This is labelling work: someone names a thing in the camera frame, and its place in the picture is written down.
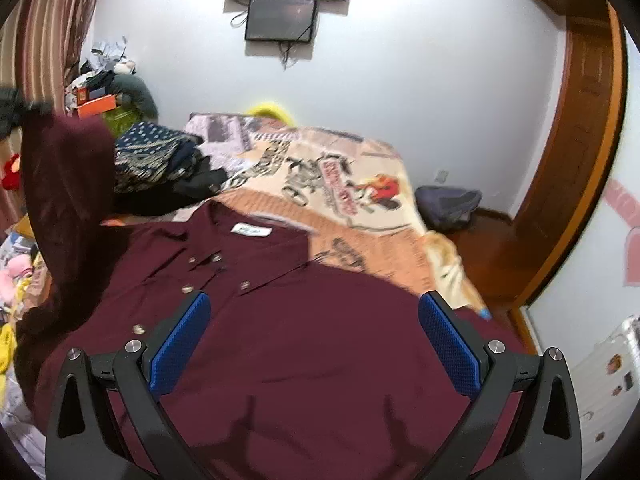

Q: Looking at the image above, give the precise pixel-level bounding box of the maroon button-up shirt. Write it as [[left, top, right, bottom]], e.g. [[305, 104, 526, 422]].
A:
[[14, 115, 468, 479]]

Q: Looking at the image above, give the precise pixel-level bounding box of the dark bag on floor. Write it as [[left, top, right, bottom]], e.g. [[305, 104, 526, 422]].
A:
[[414, 185, 483, 231]]

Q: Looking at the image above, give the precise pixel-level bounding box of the black folded garment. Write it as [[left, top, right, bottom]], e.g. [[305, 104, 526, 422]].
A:
[[111, 157, 228, 217]]

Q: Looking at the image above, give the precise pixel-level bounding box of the printed bed blanket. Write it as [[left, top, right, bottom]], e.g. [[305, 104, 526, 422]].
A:
[[119, 114, 489, 316]]

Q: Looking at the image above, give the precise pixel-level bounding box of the navy patterned folded garment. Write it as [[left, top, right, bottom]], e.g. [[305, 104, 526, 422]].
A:
[[115, 122, 203, 193]]

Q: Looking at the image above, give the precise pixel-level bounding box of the red plush toy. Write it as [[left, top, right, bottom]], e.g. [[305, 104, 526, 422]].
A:
[[1, 153, 21, 192]]

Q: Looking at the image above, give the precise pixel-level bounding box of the green patterned cloth cabinet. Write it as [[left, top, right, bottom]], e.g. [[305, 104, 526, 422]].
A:
[[101, 106, 142, 138]]

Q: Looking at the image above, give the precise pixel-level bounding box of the orange box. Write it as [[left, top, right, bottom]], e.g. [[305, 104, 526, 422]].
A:
[[77, 94, 117, 118]]

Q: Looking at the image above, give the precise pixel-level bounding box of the yellow round object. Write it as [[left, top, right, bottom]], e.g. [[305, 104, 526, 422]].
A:
[[246, 102, 295, 127]]

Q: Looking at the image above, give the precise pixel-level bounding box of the striped pink curtain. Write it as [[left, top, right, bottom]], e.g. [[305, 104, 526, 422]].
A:
[[0, 0, 126, 231]]

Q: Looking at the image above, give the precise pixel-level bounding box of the wall power socket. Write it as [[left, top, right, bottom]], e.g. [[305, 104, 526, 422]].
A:
[[434, 170, 449, 184]]

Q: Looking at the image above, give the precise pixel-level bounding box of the small wall monitor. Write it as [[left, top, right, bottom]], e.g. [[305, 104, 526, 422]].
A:
[[244, 0, 317, 44]]

